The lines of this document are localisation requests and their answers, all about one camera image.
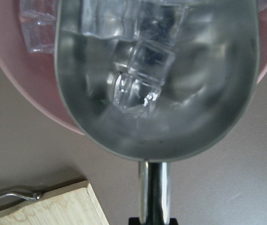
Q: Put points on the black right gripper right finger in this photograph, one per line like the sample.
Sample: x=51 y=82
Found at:
x=173 y=221

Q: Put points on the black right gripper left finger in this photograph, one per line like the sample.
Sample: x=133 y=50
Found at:
x=134 y=221

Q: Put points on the pink bowl of ice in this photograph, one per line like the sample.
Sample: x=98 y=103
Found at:
x=33 y=76

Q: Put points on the wooden cutting board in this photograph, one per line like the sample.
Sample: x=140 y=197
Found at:
x=74 y=204

